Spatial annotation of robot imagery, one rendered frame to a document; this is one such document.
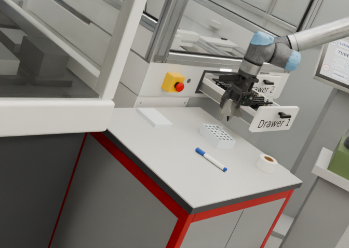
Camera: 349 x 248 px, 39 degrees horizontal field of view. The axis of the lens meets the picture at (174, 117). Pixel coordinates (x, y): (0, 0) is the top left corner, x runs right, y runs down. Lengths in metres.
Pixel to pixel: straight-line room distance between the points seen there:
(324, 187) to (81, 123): 1.16
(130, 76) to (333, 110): 1.46
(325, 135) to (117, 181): 1.70
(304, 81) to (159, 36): 2.16
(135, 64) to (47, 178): 0.59
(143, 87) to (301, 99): 2.13
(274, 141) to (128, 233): 2.50
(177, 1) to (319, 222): 1.13
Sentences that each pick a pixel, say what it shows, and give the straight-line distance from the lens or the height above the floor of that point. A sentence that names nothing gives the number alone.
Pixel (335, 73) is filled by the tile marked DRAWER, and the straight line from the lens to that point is 2.89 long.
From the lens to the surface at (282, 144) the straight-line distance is 3.97.
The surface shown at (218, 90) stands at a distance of 2.08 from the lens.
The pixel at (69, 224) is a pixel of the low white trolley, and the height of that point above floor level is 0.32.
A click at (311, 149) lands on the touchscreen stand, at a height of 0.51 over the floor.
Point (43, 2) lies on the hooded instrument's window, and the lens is 1.24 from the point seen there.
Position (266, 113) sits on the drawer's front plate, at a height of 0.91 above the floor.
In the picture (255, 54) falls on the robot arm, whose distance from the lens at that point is 1.79.
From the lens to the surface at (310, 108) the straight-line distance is 3.84.
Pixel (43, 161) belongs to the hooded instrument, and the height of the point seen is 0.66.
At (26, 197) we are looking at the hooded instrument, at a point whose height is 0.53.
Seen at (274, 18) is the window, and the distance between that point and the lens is 2.37.
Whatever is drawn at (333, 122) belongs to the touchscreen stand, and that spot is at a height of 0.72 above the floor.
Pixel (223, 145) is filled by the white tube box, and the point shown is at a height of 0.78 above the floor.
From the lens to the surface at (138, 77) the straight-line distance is 1.92.
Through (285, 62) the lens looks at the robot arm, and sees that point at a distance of 1.82.
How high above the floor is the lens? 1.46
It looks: 21 degrees down
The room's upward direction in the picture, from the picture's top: 22 degrees clockwise
